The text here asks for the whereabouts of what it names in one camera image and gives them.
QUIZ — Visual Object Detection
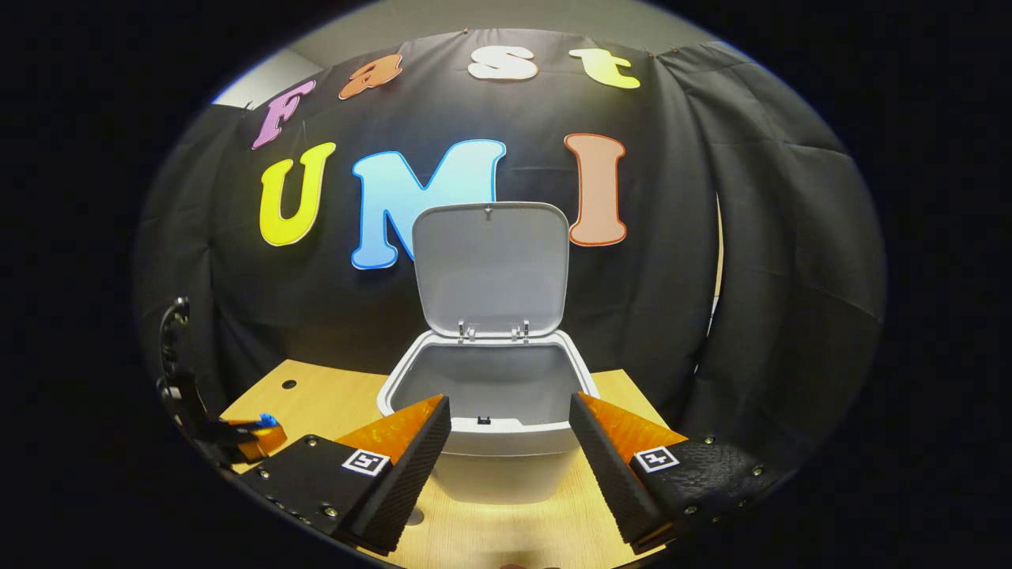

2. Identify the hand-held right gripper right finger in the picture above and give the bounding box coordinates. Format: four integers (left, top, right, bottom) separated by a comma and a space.
568, 391, 766, 554

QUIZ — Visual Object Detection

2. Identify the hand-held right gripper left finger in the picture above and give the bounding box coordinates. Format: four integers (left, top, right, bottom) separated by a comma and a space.
237, 394, 452, 554

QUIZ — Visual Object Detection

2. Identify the white desktop garbage bin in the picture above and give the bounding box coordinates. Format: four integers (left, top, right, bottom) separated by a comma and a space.
377, 202, 600, 505

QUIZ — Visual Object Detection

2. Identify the wooden desktop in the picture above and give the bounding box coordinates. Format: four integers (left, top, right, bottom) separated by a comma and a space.
217, 360, 673, 569

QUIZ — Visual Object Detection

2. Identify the black backdrop cloth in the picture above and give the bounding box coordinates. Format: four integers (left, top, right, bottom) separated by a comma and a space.
130, 28, 888, 475

